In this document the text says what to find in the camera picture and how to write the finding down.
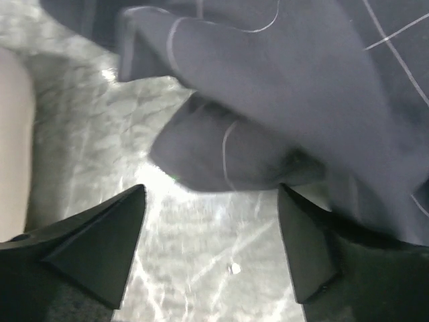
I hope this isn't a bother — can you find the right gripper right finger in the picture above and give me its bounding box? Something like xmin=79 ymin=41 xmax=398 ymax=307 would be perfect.
xmin=278 ymin=185 xmax=428 ymax=322

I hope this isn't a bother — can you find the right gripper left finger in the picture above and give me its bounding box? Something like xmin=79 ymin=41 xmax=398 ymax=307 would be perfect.
xmin=1 ymin=184 xmax=146 ymax=322

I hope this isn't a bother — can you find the cream pillow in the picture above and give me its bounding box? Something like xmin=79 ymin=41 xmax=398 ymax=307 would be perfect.
xmin=0 ymin=48 xmax=36 ymax=242

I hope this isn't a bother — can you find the dark grey checked pillowcase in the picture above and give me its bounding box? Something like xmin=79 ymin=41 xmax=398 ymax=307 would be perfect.
xmin=41 ymin=1 xmax=428 ymax=245

